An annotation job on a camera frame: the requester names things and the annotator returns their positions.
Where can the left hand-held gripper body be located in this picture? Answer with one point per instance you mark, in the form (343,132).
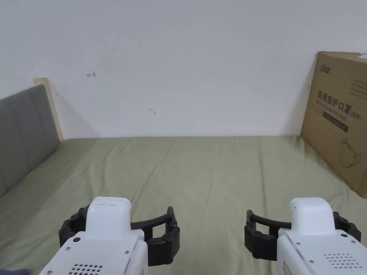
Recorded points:
(106,229)

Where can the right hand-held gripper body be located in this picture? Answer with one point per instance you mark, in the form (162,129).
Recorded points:
(312,237)

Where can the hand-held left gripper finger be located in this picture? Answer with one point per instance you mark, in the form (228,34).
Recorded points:
(71,226)
(160,237)

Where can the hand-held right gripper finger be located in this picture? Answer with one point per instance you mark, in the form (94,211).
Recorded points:
(348,226)
(261,237)

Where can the dark blue garment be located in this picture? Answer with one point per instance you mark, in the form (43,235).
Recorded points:
(14,271)

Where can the bed with pale green sheet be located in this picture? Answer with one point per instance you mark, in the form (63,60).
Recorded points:
(200,172)

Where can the grey padded headboard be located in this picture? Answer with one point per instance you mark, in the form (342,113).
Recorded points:
(23,137)

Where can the brown printed cardboard carton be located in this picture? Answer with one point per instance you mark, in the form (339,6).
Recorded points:
(338,120)

